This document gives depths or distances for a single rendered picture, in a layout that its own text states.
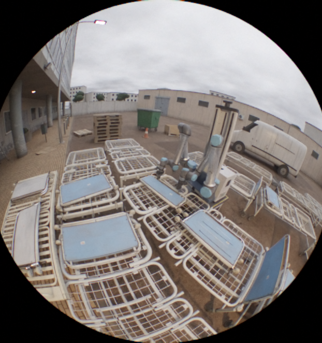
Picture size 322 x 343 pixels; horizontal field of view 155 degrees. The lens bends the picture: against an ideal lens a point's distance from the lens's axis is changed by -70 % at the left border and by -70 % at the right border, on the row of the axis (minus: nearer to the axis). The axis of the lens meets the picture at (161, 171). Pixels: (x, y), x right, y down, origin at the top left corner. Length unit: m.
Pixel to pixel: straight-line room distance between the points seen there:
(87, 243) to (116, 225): 0.34
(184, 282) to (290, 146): 8.09
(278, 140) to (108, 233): 8.29
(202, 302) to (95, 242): 1.37
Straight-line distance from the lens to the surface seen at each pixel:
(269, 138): 8.06
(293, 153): 8.48
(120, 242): 1.12
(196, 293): 1.70
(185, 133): 1.58
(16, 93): 6.35
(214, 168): 1.33
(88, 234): 1.20
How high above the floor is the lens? 1.57
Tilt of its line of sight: 30 degrees down
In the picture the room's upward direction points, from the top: 9 degrees clockwise
